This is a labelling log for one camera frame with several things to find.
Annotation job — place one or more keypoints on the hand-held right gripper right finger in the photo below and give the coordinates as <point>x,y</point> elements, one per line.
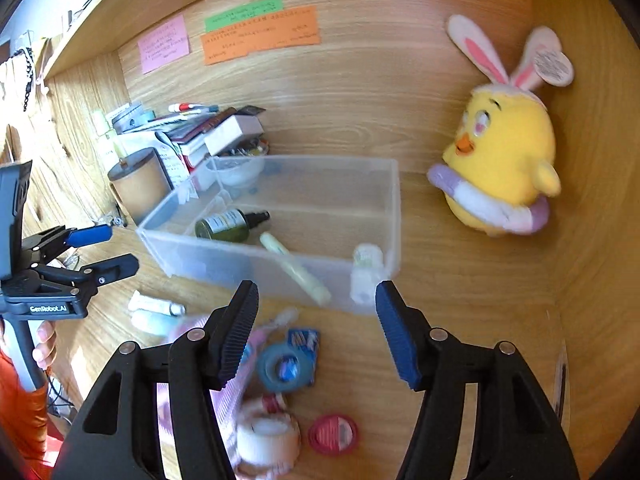
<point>397,340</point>

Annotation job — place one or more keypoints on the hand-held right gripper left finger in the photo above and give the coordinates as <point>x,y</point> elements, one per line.
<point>237,340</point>

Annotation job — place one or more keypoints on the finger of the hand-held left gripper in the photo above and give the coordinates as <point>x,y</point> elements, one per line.
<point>92,234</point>
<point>115,267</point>

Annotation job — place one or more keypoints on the white squeeze tube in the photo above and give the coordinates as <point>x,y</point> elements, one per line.
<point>150,304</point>

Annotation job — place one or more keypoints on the blue tape package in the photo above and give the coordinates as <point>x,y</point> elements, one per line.
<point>285,365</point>

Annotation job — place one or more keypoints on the white tape roll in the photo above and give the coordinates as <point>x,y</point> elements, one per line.
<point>265,435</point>

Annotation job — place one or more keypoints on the red round tin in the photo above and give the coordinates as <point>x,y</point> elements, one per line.
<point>332,434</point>

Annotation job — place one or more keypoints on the clear plastic bin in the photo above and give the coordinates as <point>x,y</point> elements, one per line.
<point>310,195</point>

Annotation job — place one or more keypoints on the person's left forearm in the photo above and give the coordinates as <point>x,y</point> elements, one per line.
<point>20,410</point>

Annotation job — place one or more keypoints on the person's left hand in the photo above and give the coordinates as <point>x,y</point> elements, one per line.
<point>45,347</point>

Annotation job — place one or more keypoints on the brown round container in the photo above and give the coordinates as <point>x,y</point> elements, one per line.
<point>140,190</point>

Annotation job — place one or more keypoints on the small white bottle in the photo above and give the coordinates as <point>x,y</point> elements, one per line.
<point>366,265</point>

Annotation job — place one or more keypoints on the pale green tube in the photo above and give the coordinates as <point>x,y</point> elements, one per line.
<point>290,265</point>

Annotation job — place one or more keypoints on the pale yellow bottle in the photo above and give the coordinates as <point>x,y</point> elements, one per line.
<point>104,132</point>

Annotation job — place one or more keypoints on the white handwritten paper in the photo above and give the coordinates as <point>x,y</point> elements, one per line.
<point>172,162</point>

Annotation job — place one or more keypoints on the dark green spray bottle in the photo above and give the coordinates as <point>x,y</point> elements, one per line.
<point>225,225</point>

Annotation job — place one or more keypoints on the grey spiral notebook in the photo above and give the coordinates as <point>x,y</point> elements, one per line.
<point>132,117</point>

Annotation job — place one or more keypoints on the stack of books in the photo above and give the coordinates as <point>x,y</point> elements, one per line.
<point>192,137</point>

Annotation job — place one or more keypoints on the red white marker pen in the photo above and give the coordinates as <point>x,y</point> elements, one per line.
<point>187,107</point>

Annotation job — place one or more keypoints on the white cardboard box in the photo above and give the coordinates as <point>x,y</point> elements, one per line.
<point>230,132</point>

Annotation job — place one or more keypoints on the pink paper note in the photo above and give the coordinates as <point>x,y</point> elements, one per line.
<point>164,44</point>

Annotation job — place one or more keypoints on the yellow chick plush toy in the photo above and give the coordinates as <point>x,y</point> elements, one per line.
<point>505,150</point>

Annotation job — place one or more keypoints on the wooden shelf board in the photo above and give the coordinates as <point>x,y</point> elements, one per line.
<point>125,15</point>

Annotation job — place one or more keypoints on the orange paper note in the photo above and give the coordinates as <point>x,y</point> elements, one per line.
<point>260,37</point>

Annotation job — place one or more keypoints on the green paper note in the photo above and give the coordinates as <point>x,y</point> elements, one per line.
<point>245,12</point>

